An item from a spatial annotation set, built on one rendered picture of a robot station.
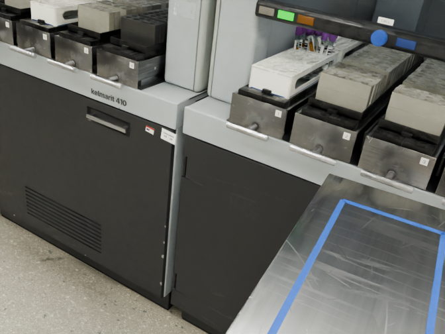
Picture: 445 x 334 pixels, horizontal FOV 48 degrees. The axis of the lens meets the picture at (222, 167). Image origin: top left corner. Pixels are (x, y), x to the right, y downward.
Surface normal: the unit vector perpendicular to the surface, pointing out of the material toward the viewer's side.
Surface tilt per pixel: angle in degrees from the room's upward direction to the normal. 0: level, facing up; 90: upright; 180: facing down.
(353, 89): 90
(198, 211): 90
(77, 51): 90
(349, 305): 0
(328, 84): 90
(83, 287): 0
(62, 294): 0
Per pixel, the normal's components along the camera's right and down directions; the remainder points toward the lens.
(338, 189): 0.11, -0.87
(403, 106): -0.53, 0.36
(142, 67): 0.84, 0.34
